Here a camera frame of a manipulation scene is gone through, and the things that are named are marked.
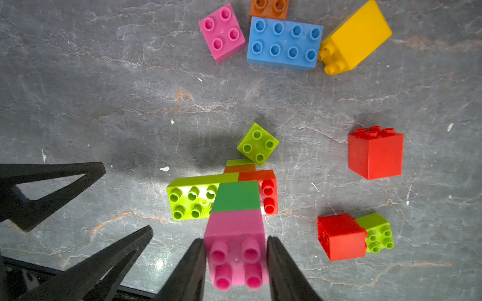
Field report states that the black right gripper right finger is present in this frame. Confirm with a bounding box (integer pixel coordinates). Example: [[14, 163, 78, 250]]
[[267, 236, 322, 301]]

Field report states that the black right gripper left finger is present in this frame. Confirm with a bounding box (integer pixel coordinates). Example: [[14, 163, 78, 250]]
[[153, 238, 207, 301]]

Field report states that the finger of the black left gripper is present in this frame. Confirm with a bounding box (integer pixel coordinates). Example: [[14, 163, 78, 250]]
[[1, 162, 106, 232], [17, 226, 153, 300]]

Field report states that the pink lego brick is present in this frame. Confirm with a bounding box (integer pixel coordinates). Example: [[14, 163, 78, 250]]
[[204, 209, 268, 292], [198, 3, 246, 63]]

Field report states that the lime long lego brick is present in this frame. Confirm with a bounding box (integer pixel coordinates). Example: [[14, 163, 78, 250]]
[[166, 173, 239, 221]]

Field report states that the dark green lego brick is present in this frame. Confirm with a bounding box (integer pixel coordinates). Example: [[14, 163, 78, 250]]
[[211, 181, 261, 213]]

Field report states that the red small lego brick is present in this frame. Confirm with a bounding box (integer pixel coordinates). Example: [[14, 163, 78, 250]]
[[238, 169, 279, 215]]

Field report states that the lime small lego brick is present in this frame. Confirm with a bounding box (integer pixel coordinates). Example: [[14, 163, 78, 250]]
[[356, 213, 395, 253], [237, 123, 279, 166]]

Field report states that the red tall lego brick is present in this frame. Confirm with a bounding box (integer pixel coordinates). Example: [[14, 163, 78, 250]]
[[348, 126, 404, 180]]

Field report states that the blue long lego brick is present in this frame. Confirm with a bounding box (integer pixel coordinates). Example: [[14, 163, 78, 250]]
[[247, 16, 323, 71]]

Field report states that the yellow tall lego brick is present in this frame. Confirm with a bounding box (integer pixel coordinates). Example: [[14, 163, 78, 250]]
[[318, 0, 392, 75]]

